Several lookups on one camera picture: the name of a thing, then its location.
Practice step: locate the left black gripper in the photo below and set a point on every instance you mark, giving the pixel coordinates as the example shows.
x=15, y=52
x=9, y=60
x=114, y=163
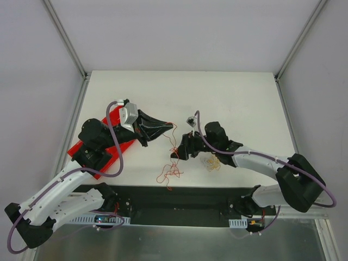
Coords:
x=140, y=130

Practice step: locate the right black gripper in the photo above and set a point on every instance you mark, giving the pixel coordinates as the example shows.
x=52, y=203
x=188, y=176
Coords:
x=191, y=144

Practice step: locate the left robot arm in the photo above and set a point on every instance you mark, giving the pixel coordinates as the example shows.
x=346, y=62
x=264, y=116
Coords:
x=37, y=218

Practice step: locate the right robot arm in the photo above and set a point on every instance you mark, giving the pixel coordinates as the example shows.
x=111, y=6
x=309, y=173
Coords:
x=298, y=184

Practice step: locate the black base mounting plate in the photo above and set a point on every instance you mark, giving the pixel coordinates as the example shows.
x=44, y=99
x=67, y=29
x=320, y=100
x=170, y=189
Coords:
x=181, y=206

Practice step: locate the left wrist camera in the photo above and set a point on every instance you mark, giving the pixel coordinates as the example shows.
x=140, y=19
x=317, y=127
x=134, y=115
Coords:
x=128, y=114

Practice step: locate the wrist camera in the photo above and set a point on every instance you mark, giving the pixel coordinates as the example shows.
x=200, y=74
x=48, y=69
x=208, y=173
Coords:
x=128, y=114
x=192, y=121

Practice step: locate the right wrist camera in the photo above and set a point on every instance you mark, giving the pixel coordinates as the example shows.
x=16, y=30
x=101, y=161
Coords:
x=192, y=121

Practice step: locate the right white cable duct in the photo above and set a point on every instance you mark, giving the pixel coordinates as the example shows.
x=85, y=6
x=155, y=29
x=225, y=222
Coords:
x=238, y=223

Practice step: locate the white cable duct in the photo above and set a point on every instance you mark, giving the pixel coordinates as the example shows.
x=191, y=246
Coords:
x=99, y=219
x=238, y=223

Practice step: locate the left white cable duct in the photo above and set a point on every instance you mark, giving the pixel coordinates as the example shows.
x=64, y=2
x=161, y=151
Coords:
x=99, y=219

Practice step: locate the left aluminium frame post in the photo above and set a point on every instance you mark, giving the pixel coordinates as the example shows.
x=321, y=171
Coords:
x=47, y=4

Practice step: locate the aluminium frame post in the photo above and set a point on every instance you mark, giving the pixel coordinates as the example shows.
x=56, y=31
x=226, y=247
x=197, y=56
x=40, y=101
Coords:
x=314, y=16
x=47, y=4

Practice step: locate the right aluminium frame post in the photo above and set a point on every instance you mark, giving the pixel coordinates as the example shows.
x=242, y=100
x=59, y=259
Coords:
x=314, y=16

